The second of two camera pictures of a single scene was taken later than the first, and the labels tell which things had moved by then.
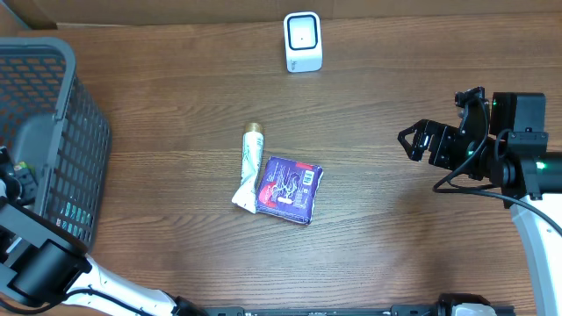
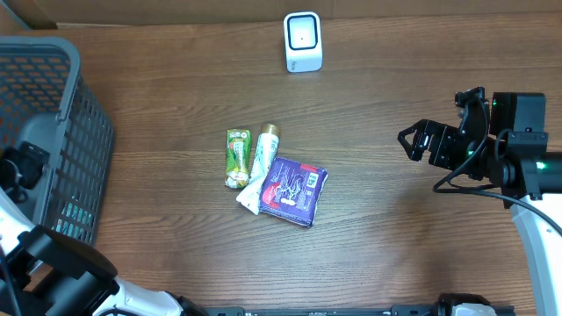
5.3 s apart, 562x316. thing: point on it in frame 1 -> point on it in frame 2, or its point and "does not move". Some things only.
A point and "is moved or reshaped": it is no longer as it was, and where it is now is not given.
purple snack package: x=289 y=190 does not move
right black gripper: x=437 y=143 does not move
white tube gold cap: x=252 y=157 -> x=266 y=150
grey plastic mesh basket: x=53 y=127 does not move
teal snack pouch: x=76 y=220 does not move
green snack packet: x=22 y=165 is moved or reshaped
